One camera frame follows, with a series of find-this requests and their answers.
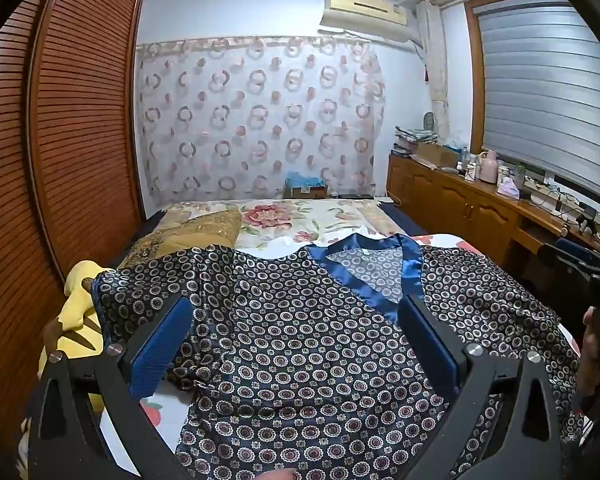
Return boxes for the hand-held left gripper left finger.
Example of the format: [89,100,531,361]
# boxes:
[28,296,196,480]

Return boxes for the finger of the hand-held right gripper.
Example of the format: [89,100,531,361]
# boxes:
[554,237,600,275]
[536,243,600,285]

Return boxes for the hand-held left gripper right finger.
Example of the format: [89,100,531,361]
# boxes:
[397,296,563,480]

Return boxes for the navy circle-print pajama top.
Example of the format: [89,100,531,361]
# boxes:
[91,232,588,480]

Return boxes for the person's right hand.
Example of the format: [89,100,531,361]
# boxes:
[575,306,600,407]

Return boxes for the strawberry flower print sheet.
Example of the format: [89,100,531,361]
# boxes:
[20,232,588,480]

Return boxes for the yellow plush toy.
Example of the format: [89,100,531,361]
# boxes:
[37,260,117,415]

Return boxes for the wooden sideboard cabinet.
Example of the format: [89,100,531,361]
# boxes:
[386,152,600,283]

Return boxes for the pink thermos jug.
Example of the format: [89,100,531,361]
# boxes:
[478,150,499,185]

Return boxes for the gold patterned blanket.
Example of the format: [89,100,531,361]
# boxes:
[117,208,244,269]

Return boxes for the open brown cardboard box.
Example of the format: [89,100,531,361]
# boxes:
[414,141,462,171]

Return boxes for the grey striped window blind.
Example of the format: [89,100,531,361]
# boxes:
[477,0,600,207]

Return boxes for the floral quilt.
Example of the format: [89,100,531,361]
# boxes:
[152,197,417,261]

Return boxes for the stack of folded towels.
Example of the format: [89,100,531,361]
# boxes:
[392,125,439,157]

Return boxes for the wooden louvred wardrobe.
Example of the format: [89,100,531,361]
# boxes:
[0,0,147,480]

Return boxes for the beige patterned window curtain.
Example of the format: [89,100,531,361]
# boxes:
[414,0,452,145]

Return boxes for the cream air conditioner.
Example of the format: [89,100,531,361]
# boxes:
[320,0,410,29]

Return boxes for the wooden window frame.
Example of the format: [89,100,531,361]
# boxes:
[463,0,600,223]

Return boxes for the circle-print sheer wall curtain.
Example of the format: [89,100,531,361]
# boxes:
[135,35,387,202]

